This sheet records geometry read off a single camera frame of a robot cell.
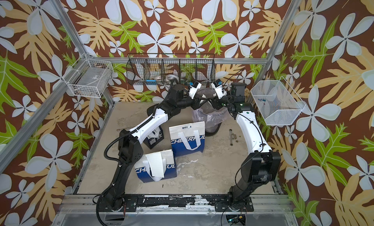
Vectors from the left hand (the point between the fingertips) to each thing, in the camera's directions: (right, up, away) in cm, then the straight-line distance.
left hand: (207, 96), depth 80 cm
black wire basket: (-30, +21, +18) cm, 41 cm away
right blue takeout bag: (-11, -24, -1) cm, 26 cm away
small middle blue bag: (-32, -25, +10) cm, 42 cm away
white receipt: (-26, -33, -14) cm, 44 cm away
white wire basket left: (-71, +12, +6) cm, 72 cm away
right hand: (+3, +1, +1) cm, 3 cm away
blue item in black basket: (-36, +13, +18) cm, 42 cm away
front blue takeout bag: (-33, -38, -10) cm, 51 cm away
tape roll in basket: (-22, +15, +17) cm, 32 cm away
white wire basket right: (+41, -3, +3) cm, 41 cm away
